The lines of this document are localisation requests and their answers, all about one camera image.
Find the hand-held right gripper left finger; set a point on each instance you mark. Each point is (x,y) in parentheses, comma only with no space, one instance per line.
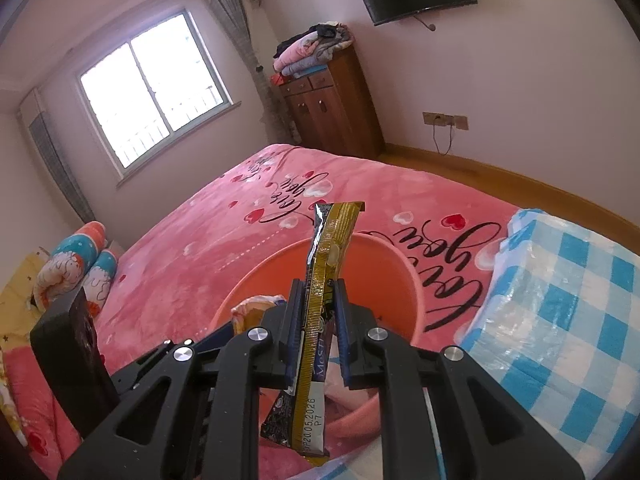
(296,340)

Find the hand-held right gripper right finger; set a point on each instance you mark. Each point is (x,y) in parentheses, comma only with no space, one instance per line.
(342,345)

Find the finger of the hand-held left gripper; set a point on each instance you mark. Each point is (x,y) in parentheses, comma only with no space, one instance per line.
(215,337)
(140,370)

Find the yellow bread packet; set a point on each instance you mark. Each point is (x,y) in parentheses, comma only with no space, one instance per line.
(250,310)

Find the gold stick sachet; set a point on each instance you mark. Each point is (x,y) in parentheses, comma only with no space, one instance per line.
(325,270)

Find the orange plastic bucket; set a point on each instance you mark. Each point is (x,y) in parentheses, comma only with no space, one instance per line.
(385,280)

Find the yellow starred bed sheet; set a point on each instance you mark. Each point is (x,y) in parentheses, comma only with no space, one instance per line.
(15,300)

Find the pink printed blanket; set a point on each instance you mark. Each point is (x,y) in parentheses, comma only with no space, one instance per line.
(200,240)

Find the grey checked curtain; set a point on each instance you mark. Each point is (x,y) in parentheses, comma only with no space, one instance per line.
(240,35)
(55,160)

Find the brown wooden cabinet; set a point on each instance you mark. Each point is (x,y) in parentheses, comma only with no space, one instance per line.
(330,110)

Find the window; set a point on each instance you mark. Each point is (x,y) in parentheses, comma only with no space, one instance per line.
(150,90)

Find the pile of folded clothes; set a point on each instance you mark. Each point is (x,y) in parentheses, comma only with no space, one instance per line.
(310,50)

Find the wall socket strip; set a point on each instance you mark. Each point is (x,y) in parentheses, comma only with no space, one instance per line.
(445,120)

